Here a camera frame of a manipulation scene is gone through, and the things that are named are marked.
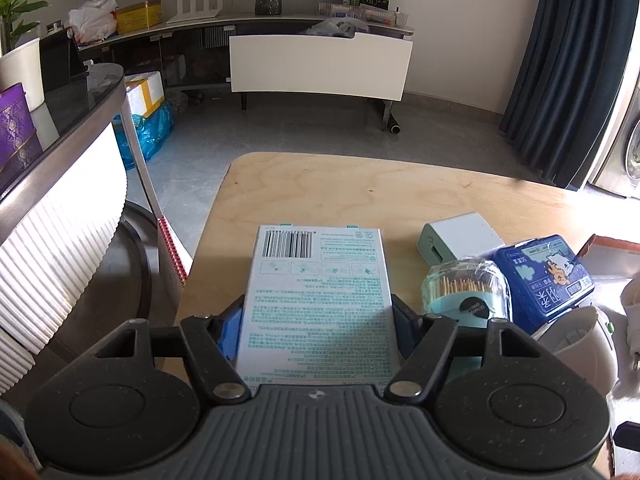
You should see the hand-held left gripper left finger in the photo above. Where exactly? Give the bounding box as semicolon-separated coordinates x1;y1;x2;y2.
75;296;252;405

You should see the white paper cup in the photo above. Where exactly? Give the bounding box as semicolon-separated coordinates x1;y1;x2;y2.
0;37;46;113

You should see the bamboo plant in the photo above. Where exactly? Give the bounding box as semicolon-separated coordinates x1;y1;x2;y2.
0;0;49;56

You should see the white television cabinet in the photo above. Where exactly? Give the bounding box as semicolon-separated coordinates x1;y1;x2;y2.
75;12;417;117

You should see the silver washing machine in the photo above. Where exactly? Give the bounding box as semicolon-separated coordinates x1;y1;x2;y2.
587;105;640;197

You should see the white plastic bag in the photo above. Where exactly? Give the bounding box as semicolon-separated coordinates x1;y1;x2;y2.
67;0;119;44

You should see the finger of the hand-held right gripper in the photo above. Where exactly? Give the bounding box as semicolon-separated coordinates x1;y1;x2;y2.
615;422;640;454

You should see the red toothed white strip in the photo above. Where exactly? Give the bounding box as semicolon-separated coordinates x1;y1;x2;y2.
121;102;194;287

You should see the white foam box yellow tape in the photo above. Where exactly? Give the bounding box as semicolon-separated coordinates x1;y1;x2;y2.
124;71;166;116

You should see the grey plastic bag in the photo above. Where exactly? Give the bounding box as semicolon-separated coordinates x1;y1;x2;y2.
300;16;372;39

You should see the dark blue curtain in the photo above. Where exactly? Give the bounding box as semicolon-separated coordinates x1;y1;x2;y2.
497;0;635;192

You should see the black rectangular device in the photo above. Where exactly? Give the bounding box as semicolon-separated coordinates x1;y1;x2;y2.
39;27;89;94

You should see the clear plastic organiser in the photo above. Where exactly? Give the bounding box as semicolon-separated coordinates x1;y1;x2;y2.
319;2;402;27

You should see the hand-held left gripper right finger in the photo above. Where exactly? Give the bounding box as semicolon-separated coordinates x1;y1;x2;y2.
384;292;566;405

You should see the blue plastic bag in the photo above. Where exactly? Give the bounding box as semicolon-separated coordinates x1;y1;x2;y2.
112;102;177;171

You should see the round ribbed white side table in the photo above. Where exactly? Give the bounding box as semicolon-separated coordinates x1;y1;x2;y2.
0;62;192;396

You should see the teal and white carton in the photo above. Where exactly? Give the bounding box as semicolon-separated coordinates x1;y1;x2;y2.
235;222;401;386

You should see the white router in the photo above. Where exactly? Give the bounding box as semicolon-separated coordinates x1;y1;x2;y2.
166;0;226;24

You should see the white plug-in heater green mark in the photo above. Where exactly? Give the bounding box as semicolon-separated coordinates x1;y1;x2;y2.
532;305;620;398

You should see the small white box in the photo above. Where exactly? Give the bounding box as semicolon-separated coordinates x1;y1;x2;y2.
417;212;506;268

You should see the teal toothpick jar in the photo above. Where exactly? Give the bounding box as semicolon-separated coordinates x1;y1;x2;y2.
421;256;513;358

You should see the purple oval tin tray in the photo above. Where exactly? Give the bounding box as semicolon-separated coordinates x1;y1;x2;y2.
0;82;39;171

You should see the orange cardboard box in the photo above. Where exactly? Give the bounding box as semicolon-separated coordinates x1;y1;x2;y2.
575;232;640;277

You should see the yellow tin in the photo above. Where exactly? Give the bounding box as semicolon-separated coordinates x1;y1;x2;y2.
116;0;164;35

